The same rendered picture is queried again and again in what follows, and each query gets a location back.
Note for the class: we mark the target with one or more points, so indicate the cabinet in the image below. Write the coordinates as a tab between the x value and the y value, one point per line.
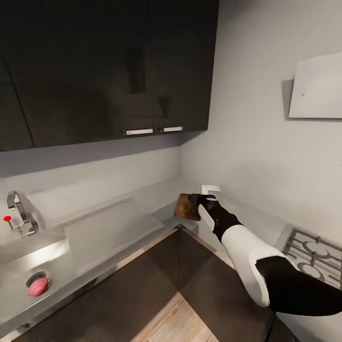
14	129
100	70

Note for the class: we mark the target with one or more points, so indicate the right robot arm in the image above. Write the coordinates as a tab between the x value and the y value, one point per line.
310	308

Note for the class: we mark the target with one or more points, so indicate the vidalia onion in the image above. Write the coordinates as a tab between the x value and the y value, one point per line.
38	286

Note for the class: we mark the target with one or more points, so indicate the drop in sink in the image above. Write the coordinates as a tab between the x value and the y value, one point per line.
64	252

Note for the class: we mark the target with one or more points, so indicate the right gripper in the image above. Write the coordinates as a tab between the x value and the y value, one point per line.
195	198

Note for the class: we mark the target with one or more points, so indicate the cutting board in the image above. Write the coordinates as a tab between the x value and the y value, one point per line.
184	208

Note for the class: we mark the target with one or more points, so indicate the oven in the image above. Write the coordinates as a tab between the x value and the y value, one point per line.
281	333

